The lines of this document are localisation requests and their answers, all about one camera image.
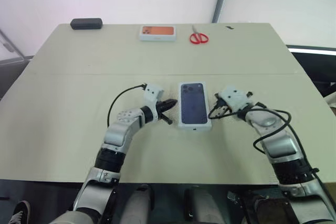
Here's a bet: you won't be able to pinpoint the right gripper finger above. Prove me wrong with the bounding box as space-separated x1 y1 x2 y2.
208 103 227 118
209 110 232 120

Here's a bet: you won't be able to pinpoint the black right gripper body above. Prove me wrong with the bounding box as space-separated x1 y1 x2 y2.
213 92 233 115

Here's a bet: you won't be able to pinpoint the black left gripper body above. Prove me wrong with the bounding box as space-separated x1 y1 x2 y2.
155 100 167 116

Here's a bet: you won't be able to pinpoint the white lid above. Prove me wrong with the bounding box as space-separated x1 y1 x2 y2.
178 81 213 132

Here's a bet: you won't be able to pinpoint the white box with orange print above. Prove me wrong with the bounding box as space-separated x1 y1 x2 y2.
139 25 177 42

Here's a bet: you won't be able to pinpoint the grey rounded shape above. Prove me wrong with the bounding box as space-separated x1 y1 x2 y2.
122 184 156 224
198 186 226 224

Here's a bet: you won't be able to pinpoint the black desk with light strip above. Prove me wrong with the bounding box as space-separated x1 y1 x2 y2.
285 44 336 97

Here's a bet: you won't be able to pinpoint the black oblong case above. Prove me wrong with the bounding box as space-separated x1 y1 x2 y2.
70 18 103 30

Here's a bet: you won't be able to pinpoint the dark brown panel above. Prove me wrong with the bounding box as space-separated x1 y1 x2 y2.
255 198 293 224

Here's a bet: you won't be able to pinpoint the black and white sneaker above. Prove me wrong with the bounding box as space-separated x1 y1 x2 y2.
8 200 32 224

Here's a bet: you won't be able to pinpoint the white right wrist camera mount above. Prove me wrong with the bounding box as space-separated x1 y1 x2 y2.
218 86 254 112

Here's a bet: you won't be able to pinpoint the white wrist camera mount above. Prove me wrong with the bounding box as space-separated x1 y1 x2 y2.
218 86 254 112
143 83 165 110

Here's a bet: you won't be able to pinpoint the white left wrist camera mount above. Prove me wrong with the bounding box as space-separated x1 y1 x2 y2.
143 83 165 110

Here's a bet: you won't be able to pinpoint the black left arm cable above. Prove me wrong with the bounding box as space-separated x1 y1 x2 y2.
107 84 148 130

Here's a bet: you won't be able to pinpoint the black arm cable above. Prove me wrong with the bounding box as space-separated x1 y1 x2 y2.
237 102 320 175
107 84 148 130

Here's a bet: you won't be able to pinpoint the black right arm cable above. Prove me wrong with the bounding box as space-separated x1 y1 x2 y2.
237 102 320 175

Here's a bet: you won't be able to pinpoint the red handled scissors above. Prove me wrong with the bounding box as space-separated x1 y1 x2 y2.
189 24 210 45

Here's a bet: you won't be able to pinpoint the grey metal frame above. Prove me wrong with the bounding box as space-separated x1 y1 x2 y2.
0 28 30 65

